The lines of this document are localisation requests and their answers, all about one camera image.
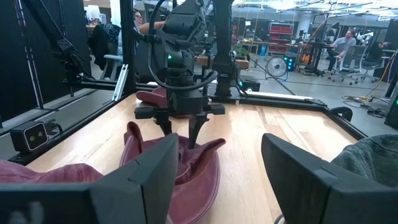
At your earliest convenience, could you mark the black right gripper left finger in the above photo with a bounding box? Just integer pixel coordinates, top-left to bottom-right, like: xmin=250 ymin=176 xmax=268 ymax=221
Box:
xmin=89 ymin=133 xmax=180 ymax=224

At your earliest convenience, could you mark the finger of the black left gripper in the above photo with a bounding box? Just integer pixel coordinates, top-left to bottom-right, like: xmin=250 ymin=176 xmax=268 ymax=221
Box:
xmin=187 ymin=114 xmax=210 ymax=150
xmin=154 ymin=117 xmax=174 ymax=137

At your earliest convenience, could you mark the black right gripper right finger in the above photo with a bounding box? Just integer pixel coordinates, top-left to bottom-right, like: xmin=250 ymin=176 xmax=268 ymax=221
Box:
xmin=262 ymin=133 xmax=337 ymax=224

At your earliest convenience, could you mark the green baseball cap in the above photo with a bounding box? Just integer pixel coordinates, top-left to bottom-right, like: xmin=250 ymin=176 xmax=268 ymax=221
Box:
xmin=330 ymin=134 xmax=398 ymax=188

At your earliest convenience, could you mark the small black control box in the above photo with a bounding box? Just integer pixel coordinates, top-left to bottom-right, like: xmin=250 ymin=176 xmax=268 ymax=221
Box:
xmin=238 ymin=75 xmax=261 ymax=93

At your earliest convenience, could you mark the wooden background table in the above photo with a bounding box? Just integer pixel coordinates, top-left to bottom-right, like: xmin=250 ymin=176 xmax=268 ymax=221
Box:
xmin=194 ymin=55 xmax=251 ymax=71

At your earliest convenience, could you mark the small background potted plant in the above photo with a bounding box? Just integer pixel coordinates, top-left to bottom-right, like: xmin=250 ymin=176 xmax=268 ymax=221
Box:
xmin=232 ymin=44 xmax=251 ymax=60

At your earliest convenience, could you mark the grey office chair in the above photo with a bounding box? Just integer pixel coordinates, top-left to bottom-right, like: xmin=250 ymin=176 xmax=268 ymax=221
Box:
xmin=98 ymin=53 xmax=124 ymax=81
xmin=357 ymin=42 xmax=392 ymax=83
xmin=331 ymin=44 xmax=369 ymax=85

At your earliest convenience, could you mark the round floor fan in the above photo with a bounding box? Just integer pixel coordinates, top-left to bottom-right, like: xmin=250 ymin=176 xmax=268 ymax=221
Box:
xmin=264 ymin=55 xmax=289 ymax=81

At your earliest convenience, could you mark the person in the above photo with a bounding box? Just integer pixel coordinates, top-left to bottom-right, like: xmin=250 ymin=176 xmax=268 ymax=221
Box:
xmin=323 ymin=29 xmax=358 ymax=72
xmin=117 ymin=8 xmax=167 ymax=58

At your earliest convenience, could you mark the black jacket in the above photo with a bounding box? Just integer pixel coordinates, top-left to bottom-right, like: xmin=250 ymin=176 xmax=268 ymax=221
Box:
xmin=88 ymin=23 xmax=123 ymax=72

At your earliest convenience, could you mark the black box with teal lights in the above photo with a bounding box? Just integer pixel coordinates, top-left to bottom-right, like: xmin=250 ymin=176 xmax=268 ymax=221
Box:
xmin=282 ymin=55 xmax=297 ymax=72

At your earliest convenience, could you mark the black box with green light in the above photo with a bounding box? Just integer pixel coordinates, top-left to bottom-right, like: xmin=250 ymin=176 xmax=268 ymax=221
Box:
xmin=384 ymin=88 xmax=398 ymax=131

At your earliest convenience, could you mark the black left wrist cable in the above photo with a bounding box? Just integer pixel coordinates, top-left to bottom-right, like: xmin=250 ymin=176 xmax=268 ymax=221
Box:
xmin=147 ymin=0 xmax=219 ymax=92

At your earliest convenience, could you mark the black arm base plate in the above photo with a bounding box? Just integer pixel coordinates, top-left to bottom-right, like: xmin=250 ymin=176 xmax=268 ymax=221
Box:
xmin=207 ymin=90 xmax=261 ymax=103

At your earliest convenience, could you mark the silver bracket strip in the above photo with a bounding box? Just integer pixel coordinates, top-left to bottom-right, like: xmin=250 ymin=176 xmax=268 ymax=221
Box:
xmin=111 ymin=63 xmax=129 ymax=102

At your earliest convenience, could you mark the black aluminium table frame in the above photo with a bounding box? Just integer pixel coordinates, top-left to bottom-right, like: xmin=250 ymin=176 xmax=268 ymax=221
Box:
xmin=0 ymin=0 xmax=368 ymax=182

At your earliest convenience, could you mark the black frame clamp knob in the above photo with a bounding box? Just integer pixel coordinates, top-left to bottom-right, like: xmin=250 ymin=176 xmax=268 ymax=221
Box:
xmin=328 ymin=106 xmax=354 ymax=123

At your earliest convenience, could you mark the yellow floor cable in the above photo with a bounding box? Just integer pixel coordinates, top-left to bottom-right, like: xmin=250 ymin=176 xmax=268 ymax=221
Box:
xmin=341 ymin=49 xmax=398 ymax=103

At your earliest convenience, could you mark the black floor cable bundle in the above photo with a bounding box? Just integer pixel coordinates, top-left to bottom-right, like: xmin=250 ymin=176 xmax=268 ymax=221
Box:
xmin=360 ymin=104 xmax=389 ymax=119

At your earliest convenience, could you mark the black table-level camera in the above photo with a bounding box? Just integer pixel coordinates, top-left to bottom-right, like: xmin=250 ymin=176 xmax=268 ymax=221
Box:
xmin=9 ymin=119 xmax=50 ymax=154

